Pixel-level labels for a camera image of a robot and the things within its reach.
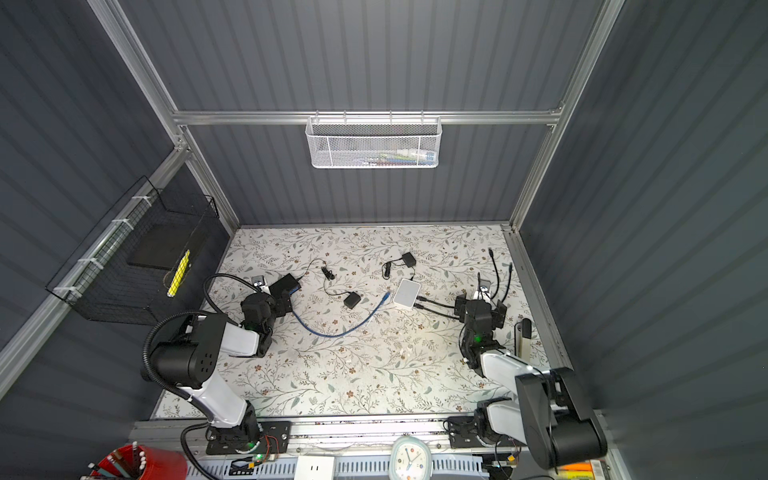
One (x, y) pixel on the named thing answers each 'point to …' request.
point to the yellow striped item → (180, 271)
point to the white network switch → (406, 293)
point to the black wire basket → (99, 283)
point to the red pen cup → (140, 462)
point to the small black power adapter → (406, 259)
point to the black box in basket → (159, 244)
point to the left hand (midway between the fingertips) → (268, 294)
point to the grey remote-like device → (523, 339)
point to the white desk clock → (410, 458)
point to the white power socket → (315, 468)
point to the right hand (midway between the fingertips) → (487, 299)
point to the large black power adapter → (351, 299)
